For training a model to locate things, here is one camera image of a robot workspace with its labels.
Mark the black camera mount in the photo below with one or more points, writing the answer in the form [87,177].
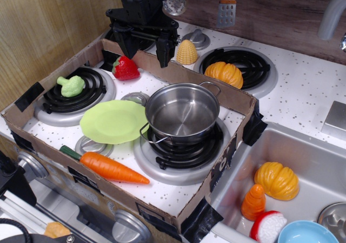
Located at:
[13,180]

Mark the green toy broccoli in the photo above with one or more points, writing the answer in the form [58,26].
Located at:
[71,87]

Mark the yellow toy corn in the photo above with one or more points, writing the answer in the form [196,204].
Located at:
[187,53]

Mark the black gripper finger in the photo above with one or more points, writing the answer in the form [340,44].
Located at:
[128,43]
[165,47]

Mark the small orange carrot piece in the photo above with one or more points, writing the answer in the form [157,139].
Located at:
[254,203]

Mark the red toy strawberry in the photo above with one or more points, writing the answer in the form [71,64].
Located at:
[125,69]

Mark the silver back stove knob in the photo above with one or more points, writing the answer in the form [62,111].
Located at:
[200,40]

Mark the silver oven knob right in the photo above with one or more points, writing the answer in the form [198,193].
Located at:
[128,228]

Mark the silver middle stove knob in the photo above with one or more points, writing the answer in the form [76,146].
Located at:
[137,97]

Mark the orange toy pumpkin in sink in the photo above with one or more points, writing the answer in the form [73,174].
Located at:
[278,181]

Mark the light blue bowl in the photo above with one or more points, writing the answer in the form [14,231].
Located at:
[306,231]

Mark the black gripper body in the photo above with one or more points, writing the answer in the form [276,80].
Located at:
[149,27]

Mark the silver sink basin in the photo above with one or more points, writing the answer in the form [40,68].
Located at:
[320,168]

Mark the orange toy piece bottom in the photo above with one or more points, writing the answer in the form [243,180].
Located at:
[56,230]

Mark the silver oven knob left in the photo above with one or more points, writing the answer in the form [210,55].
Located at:
[33,169]

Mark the silver oven knob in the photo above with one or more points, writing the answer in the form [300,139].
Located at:
[33,169]
[128,228]

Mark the front left black burner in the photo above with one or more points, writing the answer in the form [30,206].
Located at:
[56,110]

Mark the light green plastic plate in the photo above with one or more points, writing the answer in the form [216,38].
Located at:
[114,122]

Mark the front right black burner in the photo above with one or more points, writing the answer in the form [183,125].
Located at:
[182,165]

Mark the silver stove knob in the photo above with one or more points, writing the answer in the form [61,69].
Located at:
[85,144]
[137,97]
[200,40]

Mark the back right black burner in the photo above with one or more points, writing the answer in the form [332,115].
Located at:
[259,73]

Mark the hanging metal strainer ladle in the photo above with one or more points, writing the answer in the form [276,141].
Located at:
[175,7]

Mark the orange toy carrot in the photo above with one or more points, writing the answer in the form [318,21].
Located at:
[106,167]

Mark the grey faucet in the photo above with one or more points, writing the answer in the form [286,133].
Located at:
[330,19]

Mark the silver front stove knob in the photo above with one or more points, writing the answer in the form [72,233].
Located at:
[85,144]

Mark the brown cardboard fence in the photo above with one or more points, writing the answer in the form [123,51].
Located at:
[231,98]

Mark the red white toy mushroom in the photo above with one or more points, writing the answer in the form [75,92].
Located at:
[267,227]

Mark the stainless steel pot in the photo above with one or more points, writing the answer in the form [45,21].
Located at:
[181,114]

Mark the orange toy pumpkin on stove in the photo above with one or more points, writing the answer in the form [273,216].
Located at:
[225,72]

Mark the hanging metal spatula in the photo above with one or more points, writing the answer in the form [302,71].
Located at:
[226,13]

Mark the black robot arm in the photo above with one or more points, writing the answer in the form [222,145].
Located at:
[143,7]

